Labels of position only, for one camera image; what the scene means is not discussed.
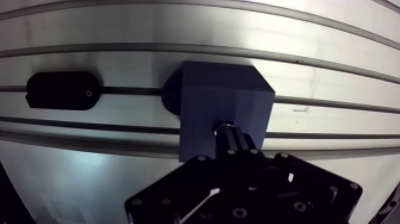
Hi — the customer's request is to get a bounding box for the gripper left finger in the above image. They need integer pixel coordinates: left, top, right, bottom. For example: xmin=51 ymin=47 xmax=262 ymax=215
xmin=124 ymin=122 xmax=236 ymax=224

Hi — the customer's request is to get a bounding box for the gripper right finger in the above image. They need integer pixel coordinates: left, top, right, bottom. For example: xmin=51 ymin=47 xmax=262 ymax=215
xmin=232 ymin=125 xmax=364 ymax=224

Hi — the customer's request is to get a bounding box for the dark blue-grey block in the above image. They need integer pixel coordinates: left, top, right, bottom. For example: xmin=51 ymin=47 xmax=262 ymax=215
xmin=161 ymin=60 xmax=276 ymax=163

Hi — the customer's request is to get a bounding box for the black oval holder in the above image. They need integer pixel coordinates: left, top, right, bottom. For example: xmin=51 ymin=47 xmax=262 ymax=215
xmin=25 ymin=70 xmax=102 ymax=111

